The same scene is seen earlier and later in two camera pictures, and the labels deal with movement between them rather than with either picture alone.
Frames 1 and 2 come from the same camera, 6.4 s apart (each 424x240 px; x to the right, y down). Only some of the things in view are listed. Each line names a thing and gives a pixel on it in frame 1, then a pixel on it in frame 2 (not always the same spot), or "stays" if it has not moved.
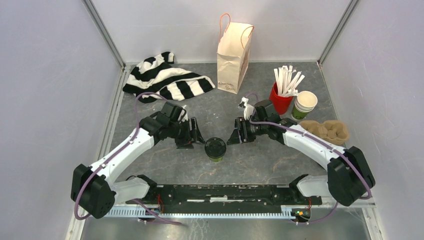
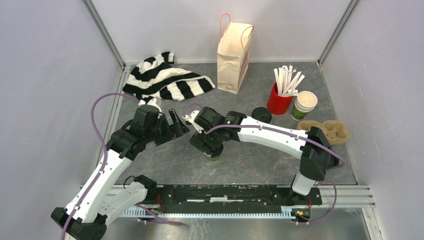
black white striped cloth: (156, 74) stays
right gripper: (240, 134) → (198, 140)
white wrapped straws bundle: (286, 83) stays
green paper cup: (216, 160) stays
